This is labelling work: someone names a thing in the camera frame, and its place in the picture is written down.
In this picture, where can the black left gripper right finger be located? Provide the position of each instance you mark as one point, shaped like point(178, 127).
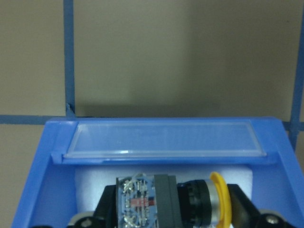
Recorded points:
point(244, 212)

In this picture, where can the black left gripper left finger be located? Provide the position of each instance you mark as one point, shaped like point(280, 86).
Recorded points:
point(106, 211)

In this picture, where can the yellow push button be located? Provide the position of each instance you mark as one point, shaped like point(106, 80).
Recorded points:
point(159, 201)

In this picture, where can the white foam pad left bin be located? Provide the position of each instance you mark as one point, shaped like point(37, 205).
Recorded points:
point(90, 181)

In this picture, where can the blue left plastic bin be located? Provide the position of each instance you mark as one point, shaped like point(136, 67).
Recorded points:
point(259, 143)

